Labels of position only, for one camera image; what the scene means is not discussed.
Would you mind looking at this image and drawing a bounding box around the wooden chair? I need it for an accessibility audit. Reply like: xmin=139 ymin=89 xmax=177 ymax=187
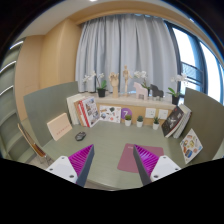
xmin=17 ymin=123 xmax=50 ymax=165

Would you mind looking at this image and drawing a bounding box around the white orchid pot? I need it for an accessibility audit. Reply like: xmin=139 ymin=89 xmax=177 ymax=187
xmin=83 ymin=71 xmax=107 ymax=98
xmin=168 ymin=73 xmax=187 ymax=105

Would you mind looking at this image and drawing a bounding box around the grey curtain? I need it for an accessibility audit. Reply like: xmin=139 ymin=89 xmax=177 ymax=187
xmin=75 ymin=14 xmax=177 ymax=92

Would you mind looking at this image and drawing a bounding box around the purple round number sign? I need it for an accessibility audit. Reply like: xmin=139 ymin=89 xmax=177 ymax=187
xmin=121 ymin=108 xmax=132 ymax=120

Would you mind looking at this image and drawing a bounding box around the white illustrated card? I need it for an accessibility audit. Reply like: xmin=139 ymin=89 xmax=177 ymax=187
xmin=99 ymin=105 xmax=121 ymax=123

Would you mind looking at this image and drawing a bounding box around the right small potted plant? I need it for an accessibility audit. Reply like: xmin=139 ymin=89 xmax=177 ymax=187
xmin=153 ymin=116 xmax=160 ymax=130

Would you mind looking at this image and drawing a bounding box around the middle small potted plant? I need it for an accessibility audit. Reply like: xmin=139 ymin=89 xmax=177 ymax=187
xmin=136 ymin=115 xmax=143 ymax=127

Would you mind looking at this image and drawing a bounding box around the wooden mannequin figure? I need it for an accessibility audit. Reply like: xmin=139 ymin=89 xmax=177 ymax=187
xmin=123 ymin=65 xmax=132 ymax=96

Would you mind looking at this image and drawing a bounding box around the white wall socket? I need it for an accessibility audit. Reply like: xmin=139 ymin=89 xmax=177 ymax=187
xmin=145 ymin=108 xmax=156 ymax=118

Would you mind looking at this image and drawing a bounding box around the black computer mouse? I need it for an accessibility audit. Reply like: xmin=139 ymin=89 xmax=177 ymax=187
xmin=75 ymin=132 xmax=86 ymax=141

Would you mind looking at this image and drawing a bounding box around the wooden hand model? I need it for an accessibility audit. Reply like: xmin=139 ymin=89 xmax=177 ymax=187
xmin=109 ymin=72 xmax=119 ymax=98

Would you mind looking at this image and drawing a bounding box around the colourful sticker sheet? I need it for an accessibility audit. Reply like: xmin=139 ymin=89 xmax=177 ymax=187
xmin=180 ymin=129 xmax=203 ymax=164

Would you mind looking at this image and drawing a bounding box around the black horse figurine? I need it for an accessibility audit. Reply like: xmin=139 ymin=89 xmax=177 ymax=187
xmin=150 ymin=84 xmax=164 ymax=98

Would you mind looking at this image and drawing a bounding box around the maroon mouse pad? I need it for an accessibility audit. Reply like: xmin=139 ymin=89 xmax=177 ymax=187
xmin=117 ymin=143 xmax=164 ymax=173

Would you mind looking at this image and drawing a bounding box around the green partition panel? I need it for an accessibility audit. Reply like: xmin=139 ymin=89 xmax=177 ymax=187
xmin=24 ymin=82 xmax=78 ymax=146
xmin=176 ymin=88 xmax=224 ymax=168

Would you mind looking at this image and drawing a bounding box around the small potted plant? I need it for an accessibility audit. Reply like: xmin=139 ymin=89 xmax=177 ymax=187
xmin=125 ymin=115 xmax=132 ymax=127
xmin=153 ymin=116 xmax=160 ymax=130
xmin=136 ymin=115 xmax=143 ymax=127

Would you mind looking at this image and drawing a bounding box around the right green partition panel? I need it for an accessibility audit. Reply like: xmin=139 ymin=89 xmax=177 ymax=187
xmin=176 ymin=88 xmax=224 ymax=168

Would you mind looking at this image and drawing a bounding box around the left white orchid pot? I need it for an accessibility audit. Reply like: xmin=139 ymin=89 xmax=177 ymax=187
xmin=83 ymin=71 xmax=107 ymax=98

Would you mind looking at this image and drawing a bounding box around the red spine book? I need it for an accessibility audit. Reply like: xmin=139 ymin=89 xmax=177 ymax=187
xmin=74 ymin=100 xmax=88 ymax=127

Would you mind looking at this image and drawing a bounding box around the white wall switch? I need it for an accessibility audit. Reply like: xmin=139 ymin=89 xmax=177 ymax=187
xmin=158 ymin=109 xmax=168 ymax=119

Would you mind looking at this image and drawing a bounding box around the middle white orchid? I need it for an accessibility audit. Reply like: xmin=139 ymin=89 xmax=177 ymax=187
xmin=134 ymin=71 xmax=150 ymax=90

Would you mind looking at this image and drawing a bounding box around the left small potted plant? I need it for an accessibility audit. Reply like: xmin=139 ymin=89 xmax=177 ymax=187
xmin=125 ymin=115 xmax=132 ymax=127

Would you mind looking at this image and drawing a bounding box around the white horse figurine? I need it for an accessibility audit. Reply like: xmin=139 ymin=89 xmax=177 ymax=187
xmin=134 ymin=82 xmax=148 ymax=100

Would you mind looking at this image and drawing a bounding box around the window frame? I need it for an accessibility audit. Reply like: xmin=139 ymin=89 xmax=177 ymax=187
xmin=165 ymin=22 xmax=224 ymax=105

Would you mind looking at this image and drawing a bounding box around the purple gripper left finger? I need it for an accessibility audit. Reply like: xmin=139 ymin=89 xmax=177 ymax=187
xmin=47 ymin=144 xmax=94 ymax=187

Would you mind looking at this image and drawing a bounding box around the picture cover magazine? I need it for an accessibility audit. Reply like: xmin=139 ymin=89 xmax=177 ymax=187
xmin=81 ymin=97 xmax=99 ymax=127

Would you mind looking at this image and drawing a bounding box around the white leaning book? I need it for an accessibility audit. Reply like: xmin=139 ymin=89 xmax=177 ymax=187
xmin=173 ymin=104 xmax=192 ymax=138

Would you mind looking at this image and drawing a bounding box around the left green partition panel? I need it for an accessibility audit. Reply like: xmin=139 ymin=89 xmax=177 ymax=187
xmin=24 ymin=82 xmax=78 ymax=146

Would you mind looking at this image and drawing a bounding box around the black cover book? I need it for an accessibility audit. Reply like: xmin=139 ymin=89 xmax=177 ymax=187
xmin=162 ymin=106 xmax=184 ymax=138

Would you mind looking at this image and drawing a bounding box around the white upright book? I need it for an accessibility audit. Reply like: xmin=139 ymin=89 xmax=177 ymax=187
xmin=67 ymin=94 xmax=84 ymax=125

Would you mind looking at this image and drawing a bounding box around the right white orchid pot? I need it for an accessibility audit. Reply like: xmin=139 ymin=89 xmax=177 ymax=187
xmin=168 ymin=73 xmax=187 ymax=105

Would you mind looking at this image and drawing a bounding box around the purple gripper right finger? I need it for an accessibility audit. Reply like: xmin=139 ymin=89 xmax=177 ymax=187
xmin=133 ymin=145 xmax=180 ymax=185

